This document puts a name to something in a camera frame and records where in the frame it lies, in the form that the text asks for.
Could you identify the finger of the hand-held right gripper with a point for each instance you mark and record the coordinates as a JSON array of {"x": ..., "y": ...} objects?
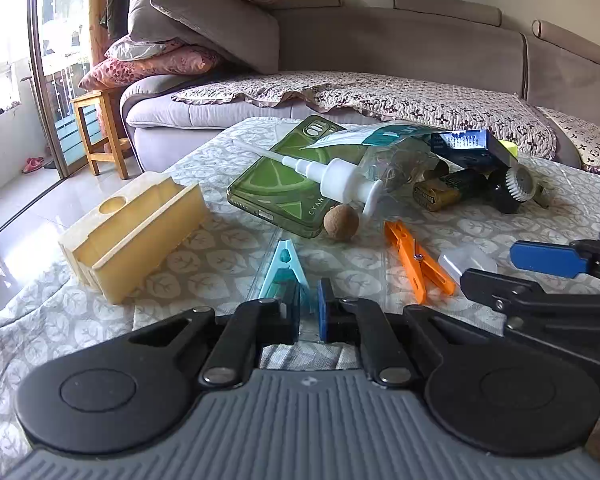
[
  {"x": 545, "y": 259},
  {"x": 530, "y": 301}
]

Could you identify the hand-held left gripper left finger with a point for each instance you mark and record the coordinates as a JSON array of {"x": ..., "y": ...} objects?
[{"x": 291, "y": 312}]

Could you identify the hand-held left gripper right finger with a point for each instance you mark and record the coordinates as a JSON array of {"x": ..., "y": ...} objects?
[{"x": 326, "y": 312}]

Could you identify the light blue clothespin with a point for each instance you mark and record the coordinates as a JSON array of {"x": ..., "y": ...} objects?
[{"x": 282, "y": 265}]

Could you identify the brown round nut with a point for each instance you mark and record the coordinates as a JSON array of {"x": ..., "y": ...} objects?
[{"x": 341, "y": 223}]

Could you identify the wooden desk organizer box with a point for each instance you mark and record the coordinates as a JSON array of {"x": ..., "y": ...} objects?
[{"x": 130, "y": 240}]

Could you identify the small clear plastic lid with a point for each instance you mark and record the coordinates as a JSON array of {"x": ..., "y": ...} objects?
[{"x": 467, "y": 262}]

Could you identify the black and white gear wheel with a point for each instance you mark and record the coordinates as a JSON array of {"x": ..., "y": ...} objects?
[{"x": 512, "y": 187}]

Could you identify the orange clothespin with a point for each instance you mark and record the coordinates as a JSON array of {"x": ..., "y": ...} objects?
[{"x": 412, "y": 260}]

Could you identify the yellow-green round brush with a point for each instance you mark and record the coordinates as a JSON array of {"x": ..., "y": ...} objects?
[{"x": 508, "y": 149}]

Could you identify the black and gold battery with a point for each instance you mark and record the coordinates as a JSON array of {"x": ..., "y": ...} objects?
[{"x": 445, "y": 192}]

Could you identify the green lemon-print phone case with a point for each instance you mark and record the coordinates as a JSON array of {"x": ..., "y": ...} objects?
[{"x": 275, "y": 180}]

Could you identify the blue cardboard box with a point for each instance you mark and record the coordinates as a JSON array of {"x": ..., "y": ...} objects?
[{"x": 467, "y": 147}]

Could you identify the white pump dispenser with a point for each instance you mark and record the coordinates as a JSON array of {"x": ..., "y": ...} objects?
[{"x": 342, "y": 177}]

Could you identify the clear plastic bag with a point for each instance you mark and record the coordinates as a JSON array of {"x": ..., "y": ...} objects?
[{"x": 390, "y": 157}]

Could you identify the grey fabric sofa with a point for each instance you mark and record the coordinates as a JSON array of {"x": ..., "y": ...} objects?
[{"x": 380, "y": 40}]

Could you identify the wooden stool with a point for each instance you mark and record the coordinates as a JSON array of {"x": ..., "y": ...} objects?
[{"x": 100, "y": 97}]

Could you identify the pink slippers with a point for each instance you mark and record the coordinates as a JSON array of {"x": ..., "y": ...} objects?
[{"x": 32, "y": 165}]

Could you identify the large grey cushion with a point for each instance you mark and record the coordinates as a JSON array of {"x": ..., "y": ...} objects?
[{"x": 215, "y": 20}]

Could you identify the silver satin pillow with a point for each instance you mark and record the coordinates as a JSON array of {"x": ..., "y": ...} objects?
[{"x": 140, "y": 49}]

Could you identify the sliding glass door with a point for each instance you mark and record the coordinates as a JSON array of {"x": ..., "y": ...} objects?
[{"x": 55, "y": 85}]

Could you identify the dark hanging garment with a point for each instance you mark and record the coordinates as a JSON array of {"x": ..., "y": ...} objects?
[{"x": 116, "y": 0}]

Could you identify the wooden pillar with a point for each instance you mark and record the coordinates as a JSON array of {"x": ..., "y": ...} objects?
[{"x": 99, "y": 10}]

